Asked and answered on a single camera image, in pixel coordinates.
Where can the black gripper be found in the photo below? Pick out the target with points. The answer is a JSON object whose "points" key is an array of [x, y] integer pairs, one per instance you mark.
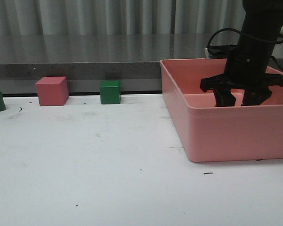
{"points": [[244, 71]]}

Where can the pink cube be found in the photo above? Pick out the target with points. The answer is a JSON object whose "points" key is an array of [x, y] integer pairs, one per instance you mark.
{"points": [[52, 91]]}

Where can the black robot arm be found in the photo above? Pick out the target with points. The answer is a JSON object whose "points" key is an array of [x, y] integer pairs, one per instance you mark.
{"points": [[261, 27]]}

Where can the green cube right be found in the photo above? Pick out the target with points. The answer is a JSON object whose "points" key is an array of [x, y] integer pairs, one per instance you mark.
{"points": [[110, 92]]}

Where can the pink plastic bin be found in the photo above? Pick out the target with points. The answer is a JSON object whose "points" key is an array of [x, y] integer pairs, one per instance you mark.
{"points": [[210, 133]]}

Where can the grey stone counter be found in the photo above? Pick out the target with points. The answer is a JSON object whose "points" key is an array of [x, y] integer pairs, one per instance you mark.
{"points": [[86, 60]]}

